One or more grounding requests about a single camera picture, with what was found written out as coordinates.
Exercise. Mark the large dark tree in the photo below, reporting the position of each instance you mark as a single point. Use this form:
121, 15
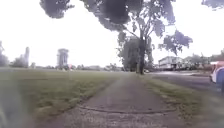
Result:
141, 50

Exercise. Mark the grey concrete path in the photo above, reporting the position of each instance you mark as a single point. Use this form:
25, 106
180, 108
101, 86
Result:
124, 96

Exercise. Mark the tall grey tower building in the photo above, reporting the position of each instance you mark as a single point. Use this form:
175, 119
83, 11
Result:
62, 58

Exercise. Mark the pale low building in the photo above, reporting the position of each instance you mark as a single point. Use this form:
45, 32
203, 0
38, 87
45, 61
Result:
170, 62

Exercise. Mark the wide grass field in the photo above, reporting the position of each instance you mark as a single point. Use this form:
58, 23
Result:
50, 83

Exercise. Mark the grass verge strip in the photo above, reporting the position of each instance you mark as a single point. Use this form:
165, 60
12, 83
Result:
176, 95

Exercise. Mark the grey asphalt road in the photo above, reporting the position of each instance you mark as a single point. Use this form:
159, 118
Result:
186, 80

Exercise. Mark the slim grey tower building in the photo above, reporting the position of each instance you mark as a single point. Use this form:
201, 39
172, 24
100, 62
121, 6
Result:
26, 56

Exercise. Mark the dark leafy tree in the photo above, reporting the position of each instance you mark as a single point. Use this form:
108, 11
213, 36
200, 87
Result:
3, 58

